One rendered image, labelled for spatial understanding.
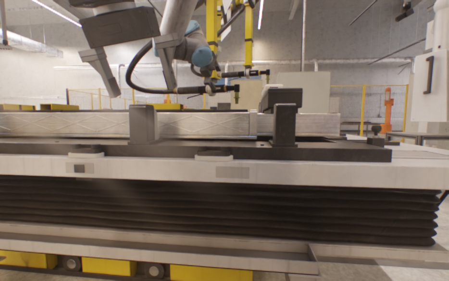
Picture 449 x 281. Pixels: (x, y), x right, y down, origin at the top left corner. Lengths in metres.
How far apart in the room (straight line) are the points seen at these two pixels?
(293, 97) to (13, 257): 1.88
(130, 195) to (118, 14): 0.86
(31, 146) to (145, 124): 0.44
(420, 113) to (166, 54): 3.33
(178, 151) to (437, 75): 3.21
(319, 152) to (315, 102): 5.10
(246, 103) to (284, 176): 5.04
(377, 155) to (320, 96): 5.10
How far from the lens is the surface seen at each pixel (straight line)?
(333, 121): 1.11
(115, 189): 1.19
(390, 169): 0.77
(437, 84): 3.52
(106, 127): 1.04
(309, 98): 5.77
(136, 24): 0.47
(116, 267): 1.58
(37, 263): 1.89
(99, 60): 0.53
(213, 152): 0.66
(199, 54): 0.94
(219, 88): 1.32
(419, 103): 3.58
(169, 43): 0.46
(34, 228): 1.53
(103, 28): 0.50
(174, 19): 0.80
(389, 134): 4.24
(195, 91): 1.39
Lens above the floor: 0.96
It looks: 6 degrees down
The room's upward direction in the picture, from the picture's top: straight up
